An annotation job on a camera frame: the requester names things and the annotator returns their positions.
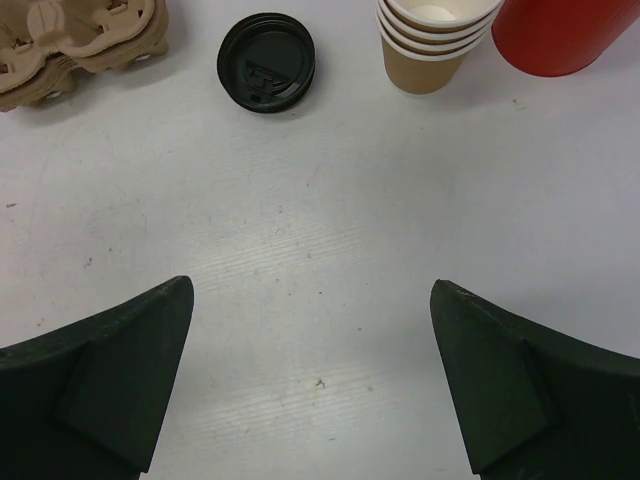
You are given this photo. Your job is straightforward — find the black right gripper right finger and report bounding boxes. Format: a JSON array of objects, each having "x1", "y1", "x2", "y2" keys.
[{"x1": 430, "y1": 280, "x2": 639, "y2": 479}]

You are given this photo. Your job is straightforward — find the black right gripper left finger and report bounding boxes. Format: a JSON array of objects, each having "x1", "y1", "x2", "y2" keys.
[{"x1": 1, "y1": 276, "x2": 194, "y2": 479}]

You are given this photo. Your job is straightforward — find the brown pulp cup carrier stack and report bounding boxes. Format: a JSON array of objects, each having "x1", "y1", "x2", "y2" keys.
[{"x1": 1, "y1": 0, "x2": 169, "y2": 112}]

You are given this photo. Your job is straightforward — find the red ribbed straw cup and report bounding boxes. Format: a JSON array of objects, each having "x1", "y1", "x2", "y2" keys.
[{"x1": 492, "y1": 0, "x2": 639, "y2": 77}]

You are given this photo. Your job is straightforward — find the brown paper cup stack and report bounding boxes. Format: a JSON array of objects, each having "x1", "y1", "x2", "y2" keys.
[{"x1": 376, "y1": 0, "x2": 503, "y2": 95}]

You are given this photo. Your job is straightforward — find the black plastic lid stack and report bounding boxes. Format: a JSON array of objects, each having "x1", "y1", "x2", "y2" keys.
[{"x1": 217, "y1": 12, "x2": 316, "y2": 114}]

